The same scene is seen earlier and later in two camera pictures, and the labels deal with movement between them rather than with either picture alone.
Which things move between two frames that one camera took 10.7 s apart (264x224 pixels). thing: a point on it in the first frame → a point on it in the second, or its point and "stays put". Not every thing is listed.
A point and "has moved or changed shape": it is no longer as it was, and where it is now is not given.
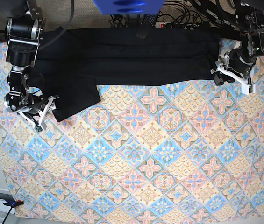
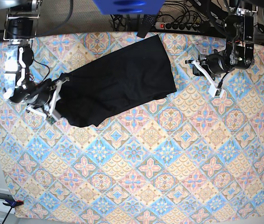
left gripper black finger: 53,106 → 56,114
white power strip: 177,25 stays put
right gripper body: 237,61 → 216,62
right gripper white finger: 245,84 → 212,88
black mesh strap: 147,20 stays put
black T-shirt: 72,62 has moved or changed shape
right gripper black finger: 218,79 → 196,72
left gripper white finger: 36,122 → 55,96
